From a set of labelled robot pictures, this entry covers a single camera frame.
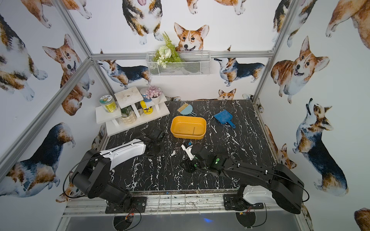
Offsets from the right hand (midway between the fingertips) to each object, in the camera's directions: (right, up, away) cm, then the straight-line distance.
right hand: (184, 157), depth 78 cm
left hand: (-16, +2, +13) cm, 20 cm away
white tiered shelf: (-35, +29, +24) cm, 51 cm away
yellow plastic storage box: (+1, +14, +27) cm, 31 cm away
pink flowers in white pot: (-20, +37, +15) cm, 44 cm away
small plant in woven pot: (-42, +22, +26) cm, 54 cm away
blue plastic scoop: (+29, +21, +34) cm, 49 cm away
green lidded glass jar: (-48, +30, +12) cm, 58 cm away
